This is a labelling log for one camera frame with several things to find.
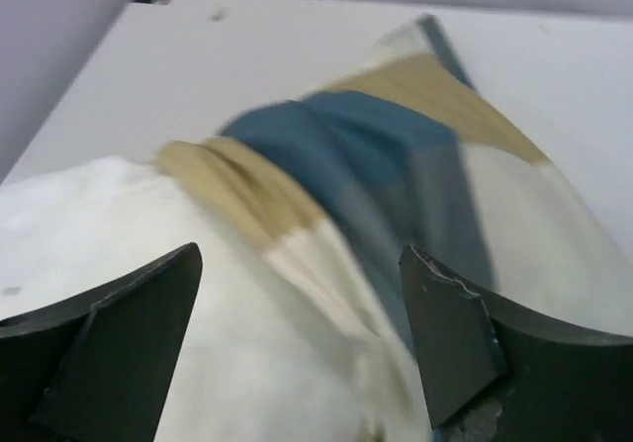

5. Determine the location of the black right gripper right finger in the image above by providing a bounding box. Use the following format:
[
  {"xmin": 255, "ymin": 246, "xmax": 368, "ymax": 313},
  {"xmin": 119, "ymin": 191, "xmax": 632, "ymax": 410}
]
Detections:
[{"xmin": 400, "ymin": 247, "xmax": 632, "ymax": 441}]

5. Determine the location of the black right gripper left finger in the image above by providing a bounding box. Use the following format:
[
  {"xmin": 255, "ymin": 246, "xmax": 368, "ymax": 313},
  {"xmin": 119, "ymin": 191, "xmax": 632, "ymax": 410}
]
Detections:
[{"xmin": 1, "ymin": 243, "xmax": 203, "ymax": 441}]

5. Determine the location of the white pillow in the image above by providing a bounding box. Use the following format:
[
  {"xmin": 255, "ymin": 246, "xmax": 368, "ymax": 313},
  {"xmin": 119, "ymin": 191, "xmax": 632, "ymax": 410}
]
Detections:
[{"xmin": 0, "ymin": 154, "xmax": 431, "ymax": 442}]

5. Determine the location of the blue tan white pillowcase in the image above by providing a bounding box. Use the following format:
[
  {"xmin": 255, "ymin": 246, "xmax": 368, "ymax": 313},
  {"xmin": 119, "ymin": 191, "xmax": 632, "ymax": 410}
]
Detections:
[{"xmin": 155, "ymin": 27, "xmax": 632, "ymax": 441}]

